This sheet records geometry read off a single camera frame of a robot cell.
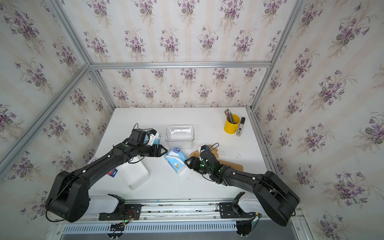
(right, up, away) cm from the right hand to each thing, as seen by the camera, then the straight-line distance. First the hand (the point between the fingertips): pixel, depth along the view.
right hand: (188, 164), depth 83 cm
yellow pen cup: (+30, +19, +18) cm, 39 cm away
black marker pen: (+36, +19, +21) cm, 46 cm away
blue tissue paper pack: (-6, +4, -1) cm, 8 cm away
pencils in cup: (+27, +28, +15) cm, 41 cm away
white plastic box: (-32, -6, +4) cm, 33 cm away
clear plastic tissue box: (-5, +13, +21) cm, 25 cm away
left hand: (-14, +7, +1) cm, 16 cm away
